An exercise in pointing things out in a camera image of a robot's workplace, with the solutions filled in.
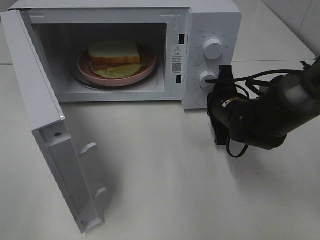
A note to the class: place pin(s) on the white timer knob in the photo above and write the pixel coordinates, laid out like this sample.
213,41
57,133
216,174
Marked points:
205,77

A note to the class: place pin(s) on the pink round plate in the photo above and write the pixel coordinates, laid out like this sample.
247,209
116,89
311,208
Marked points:
120,74

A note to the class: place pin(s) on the glass microwave turntable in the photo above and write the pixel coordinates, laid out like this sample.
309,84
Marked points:
152,78

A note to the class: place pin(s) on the round white door button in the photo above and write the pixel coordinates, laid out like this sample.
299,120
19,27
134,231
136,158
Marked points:
201,100

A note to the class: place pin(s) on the white microwave oven body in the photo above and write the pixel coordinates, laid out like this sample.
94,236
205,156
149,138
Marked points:
174,29

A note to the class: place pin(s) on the upper white power knob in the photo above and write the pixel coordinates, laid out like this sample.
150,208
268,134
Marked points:
213,48

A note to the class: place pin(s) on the white microwave door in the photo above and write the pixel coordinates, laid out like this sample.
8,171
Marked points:
46,118

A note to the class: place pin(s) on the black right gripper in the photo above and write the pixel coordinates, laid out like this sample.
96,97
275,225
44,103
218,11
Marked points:
229,110

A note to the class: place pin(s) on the toast sandwich with cheese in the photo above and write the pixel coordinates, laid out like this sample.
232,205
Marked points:
116,59

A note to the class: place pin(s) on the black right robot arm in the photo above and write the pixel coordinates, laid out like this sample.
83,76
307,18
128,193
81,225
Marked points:
260,110

